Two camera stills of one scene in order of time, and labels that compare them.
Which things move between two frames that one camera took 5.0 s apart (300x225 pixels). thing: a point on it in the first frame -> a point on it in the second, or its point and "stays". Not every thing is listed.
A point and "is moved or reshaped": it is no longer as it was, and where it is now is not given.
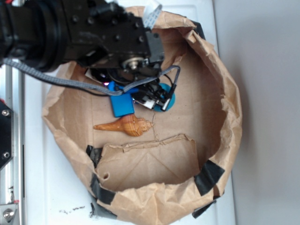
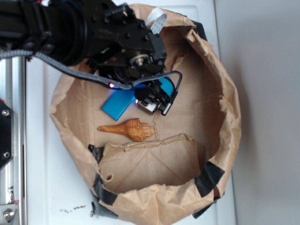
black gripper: [115, 47] stays
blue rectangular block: [122, 104] is moved or reshaped
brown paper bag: [157, 167] stays
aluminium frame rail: [12, 175] stays
